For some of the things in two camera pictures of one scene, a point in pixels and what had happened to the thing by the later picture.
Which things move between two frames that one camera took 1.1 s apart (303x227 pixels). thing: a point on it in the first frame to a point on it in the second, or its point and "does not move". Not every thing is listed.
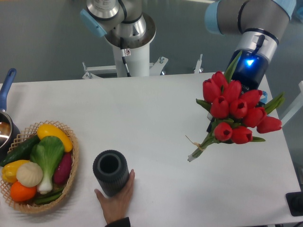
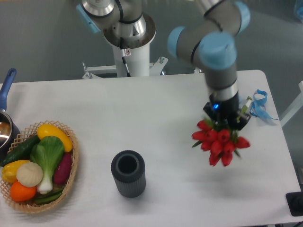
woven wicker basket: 28,207 does not move
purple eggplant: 63,169 does not move
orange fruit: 21,193 does not move
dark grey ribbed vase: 111,168 to 128,168
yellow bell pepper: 9,170 does not move
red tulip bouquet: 234,113 to 220,142
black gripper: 250,71 to 227,112
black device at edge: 295,201 does not move
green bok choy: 49,152 does not move
